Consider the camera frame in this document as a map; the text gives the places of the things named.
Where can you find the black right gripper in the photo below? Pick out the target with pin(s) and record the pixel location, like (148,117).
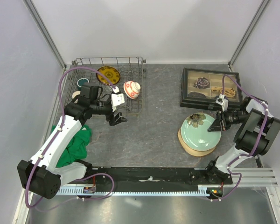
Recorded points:
(216,125)

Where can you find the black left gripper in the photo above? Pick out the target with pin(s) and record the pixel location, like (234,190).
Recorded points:
(110,118)

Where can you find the green flower plate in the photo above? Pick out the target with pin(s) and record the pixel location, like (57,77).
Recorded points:
(194,132)

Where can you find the cream bird plate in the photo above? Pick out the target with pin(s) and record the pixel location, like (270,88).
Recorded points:
(192,151)

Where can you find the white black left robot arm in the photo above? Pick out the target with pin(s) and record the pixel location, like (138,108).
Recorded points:
(40,174)

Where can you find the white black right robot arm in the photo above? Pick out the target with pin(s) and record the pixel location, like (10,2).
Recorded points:
(256,134)

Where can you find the white orange patterned bowl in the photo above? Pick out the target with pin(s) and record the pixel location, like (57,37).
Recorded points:
(132,89)

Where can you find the black glass-lid display box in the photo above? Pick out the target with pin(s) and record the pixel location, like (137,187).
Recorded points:
(201,88)

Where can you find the yellow patterned plate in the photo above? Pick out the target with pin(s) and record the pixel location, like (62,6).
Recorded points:
(111,73)

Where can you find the beige cup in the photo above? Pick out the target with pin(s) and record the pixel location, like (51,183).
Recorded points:
(76,93)

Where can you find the green cloth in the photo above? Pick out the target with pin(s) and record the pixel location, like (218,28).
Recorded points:
(76,148)

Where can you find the dark teal mug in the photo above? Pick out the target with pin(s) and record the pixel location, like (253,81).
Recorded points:
(81,82)

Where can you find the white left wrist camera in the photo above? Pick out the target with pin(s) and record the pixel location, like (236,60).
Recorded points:
(117,98)

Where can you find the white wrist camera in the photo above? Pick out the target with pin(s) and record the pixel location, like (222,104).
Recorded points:
(117,98)
(222,100)

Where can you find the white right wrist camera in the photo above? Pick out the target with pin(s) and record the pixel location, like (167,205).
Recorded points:
(222,100)

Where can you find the slotted cable duct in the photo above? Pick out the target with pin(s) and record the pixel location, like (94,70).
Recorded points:
(73,190)

